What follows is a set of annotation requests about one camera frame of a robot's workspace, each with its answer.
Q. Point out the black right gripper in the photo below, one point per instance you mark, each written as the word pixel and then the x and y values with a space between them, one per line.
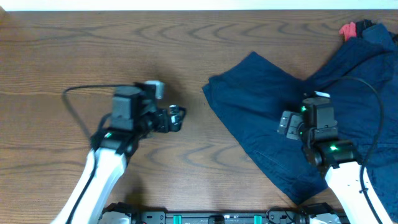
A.
pixel 295 119

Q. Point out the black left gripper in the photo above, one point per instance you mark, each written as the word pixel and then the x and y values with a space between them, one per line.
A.
pixel 175 124

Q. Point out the navy blue shorts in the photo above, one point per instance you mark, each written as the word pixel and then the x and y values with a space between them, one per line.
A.
pixel 249 100

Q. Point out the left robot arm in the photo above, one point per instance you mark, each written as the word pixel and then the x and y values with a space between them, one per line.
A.
pixel 134 116

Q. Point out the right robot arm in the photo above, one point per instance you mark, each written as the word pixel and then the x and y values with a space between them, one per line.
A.
pixel 337 160

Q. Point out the navy blue clothes pile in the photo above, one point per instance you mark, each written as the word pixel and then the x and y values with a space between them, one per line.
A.
pixel 362 81

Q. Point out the red garment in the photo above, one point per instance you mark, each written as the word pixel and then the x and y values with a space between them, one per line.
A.
pixel 348 31

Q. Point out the black garment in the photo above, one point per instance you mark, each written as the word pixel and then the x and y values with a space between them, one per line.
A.
pixel 364 28

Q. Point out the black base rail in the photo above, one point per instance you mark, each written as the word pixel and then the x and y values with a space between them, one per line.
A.
pixel 217 217

